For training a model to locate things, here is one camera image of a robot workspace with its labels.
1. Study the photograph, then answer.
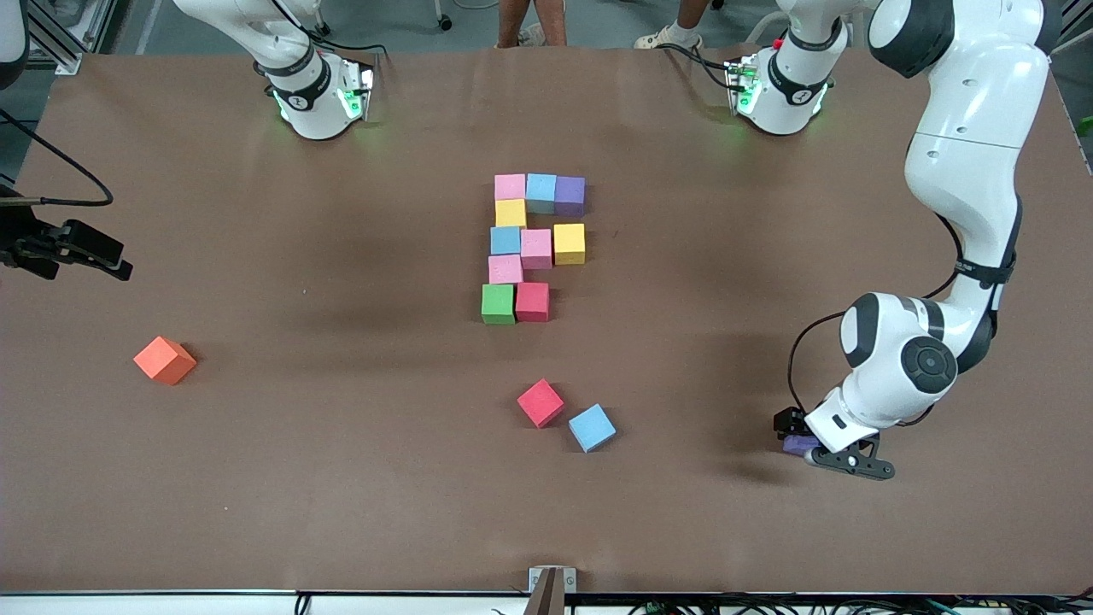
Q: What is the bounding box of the red foam block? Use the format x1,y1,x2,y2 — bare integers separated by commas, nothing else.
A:
515,282,551,324
516,378,566,429

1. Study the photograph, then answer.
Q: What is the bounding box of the green foam block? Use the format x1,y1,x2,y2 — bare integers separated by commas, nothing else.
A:
481,284,517,326

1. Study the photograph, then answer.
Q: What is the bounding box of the orange foam block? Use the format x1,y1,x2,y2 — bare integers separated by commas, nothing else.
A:
133,336,198,386

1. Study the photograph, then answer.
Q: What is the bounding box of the brown table cover sheet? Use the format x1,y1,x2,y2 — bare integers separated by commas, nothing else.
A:
0,44,1093,596

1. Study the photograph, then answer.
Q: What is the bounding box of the white sneaker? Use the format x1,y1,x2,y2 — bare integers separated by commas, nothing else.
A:
634,27,705,50

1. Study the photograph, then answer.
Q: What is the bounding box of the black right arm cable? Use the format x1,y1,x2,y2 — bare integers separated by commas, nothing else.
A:
0,109,114,208

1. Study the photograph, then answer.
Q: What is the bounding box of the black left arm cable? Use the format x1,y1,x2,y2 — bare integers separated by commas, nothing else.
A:
786,310,848,413

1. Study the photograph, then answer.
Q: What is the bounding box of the aluminium frame post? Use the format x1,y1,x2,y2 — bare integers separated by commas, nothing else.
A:
26,0,84,76
1050,0,1093,56

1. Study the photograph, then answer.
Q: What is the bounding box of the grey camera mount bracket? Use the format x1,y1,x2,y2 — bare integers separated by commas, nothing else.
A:
529,566,578,615

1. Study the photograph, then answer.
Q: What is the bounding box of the black arm base cable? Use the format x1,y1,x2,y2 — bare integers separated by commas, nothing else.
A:
662,41,737,91

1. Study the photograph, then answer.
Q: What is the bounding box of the white corrugated hose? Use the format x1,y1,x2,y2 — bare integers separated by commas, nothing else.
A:
747,10,791,45

